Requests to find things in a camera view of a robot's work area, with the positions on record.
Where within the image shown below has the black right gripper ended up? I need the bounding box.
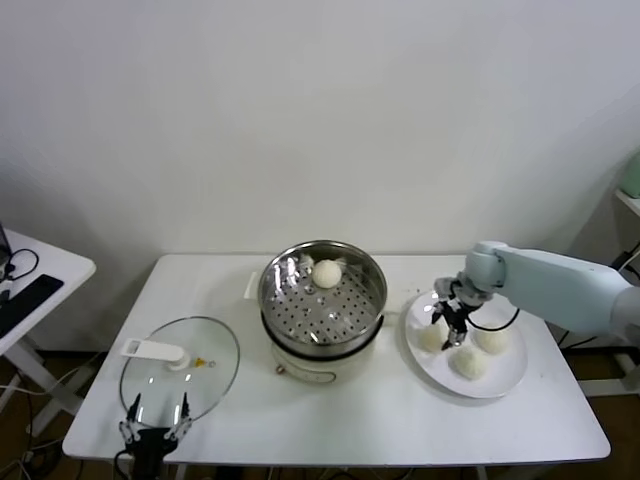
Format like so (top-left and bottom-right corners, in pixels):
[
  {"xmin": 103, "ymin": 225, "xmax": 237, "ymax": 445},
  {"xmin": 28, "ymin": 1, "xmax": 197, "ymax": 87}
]
[{"xmin": 429, "ymin": 295, "xmax": 472, "ymax": 352}]

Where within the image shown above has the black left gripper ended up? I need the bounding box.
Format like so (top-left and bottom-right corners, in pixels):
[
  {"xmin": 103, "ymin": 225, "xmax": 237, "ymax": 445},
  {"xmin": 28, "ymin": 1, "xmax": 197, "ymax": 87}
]
[{"xmin": 118, "ymin": 392, "xmax": 194, "ymax": 480}]

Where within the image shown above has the white steamed baozi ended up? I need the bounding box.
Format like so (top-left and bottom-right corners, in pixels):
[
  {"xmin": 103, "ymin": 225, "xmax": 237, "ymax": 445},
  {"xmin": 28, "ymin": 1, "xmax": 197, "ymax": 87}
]
[
  {"xmin": 310, "ymin": 258, "xmax": 344, "ymax": 290},
  {"xmin": 449, "ymin": 345, "xmax": 489, "ymax": 380},
  {"xmin": 417, "ymin": 325, "xmax": 446, "ymax": 355},
  {"xmin": 472, "ymin": 324, "xmax": 511, "ymax": 355}
]

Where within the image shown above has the perforated steel steamer basket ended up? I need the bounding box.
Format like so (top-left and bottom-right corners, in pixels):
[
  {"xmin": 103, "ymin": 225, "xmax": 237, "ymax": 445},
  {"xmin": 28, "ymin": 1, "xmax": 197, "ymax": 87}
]
[{"xmin": 257, "ymin": 240, "xmax": 389, "ymax": 356}]

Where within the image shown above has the white round plate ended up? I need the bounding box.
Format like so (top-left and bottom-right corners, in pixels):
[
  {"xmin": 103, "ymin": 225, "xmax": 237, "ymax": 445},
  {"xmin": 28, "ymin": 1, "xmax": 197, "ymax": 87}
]
[{"xmin": 402, "ymin": 288, "xmax": 529, "ymax": 400}]

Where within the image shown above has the white electric cooking pot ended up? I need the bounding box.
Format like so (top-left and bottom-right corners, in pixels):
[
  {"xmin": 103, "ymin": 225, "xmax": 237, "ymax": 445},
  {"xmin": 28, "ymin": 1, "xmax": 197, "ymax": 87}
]
[{"xmin": 243, "ymin": 272, "xmax": 403, "ymax": 388}]

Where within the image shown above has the black keyboard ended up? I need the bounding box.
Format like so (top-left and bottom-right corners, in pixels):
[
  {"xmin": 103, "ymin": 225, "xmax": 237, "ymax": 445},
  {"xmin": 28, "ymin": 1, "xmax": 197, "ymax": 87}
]
[{"xmin": 0, "ymin": 274, "xmax": 65, "ymax": 340}]

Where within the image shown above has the white side desk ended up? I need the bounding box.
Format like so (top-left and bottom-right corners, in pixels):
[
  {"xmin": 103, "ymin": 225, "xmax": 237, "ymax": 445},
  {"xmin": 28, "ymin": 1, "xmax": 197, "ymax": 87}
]
[{"xmin": 0, "ymin": 227, "xmax": 97, "ymax": 436}]

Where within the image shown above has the pale green appliance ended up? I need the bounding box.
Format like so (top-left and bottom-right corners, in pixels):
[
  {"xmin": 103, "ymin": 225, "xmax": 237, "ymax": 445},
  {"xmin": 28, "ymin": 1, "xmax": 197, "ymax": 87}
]
[{"xmin": 619, "ymin": 151, "xmax": 640, "ymax": 199}]

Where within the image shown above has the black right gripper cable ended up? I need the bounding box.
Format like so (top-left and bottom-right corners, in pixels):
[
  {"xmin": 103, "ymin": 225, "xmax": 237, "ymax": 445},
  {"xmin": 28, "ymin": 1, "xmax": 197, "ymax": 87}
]
[{"xmin": 467, "ymin": 307, "xmax": 521, "ymax": 334}]

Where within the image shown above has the white floor cable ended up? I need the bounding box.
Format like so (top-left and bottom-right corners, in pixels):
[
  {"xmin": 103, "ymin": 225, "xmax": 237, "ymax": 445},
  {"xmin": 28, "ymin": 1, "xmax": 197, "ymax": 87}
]
[{"xmin": 0, "ymin": 352, "xmax": 106, "ymax": 401}]

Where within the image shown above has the glass lid with white handle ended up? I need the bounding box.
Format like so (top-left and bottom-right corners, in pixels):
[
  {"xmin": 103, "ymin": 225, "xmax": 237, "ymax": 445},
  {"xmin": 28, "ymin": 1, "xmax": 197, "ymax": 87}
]
[{"xmin": 118, "ymin": 315, "xmax": 241, "ymax": 429}]

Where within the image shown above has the black looped cable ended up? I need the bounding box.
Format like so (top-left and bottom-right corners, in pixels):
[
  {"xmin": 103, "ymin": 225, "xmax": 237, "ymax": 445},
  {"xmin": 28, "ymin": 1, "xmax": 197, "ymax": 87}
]
[{"xmin": 0, "ymin": 248, "xmax": 40, "ymax": 291}]

